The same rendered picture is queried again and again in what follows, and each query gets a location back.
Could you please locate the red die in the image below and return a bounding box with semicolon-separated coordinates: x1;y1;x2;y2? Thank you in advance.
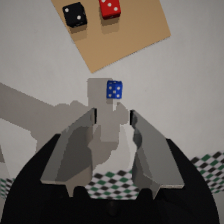
99;0;121;20

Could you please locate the blue die with white pips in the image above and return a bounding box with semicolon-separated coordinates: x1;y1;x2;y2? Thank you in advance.
106;80;123;99

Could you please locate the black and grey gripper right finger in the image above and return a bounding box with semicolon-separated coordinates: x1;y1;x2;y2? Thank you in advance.
130;110;220;224

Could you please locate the black die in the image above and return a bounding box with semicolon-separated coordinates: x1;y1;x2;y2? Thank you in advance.
62;2;88;28

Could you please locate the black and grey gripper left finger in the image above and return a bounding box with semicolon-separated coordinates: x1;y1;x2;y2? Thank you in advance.
0;108;97;224

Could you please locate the tan flat mat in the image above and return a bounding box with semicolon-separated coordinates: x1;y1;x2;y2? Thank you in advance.
51;0;171;73

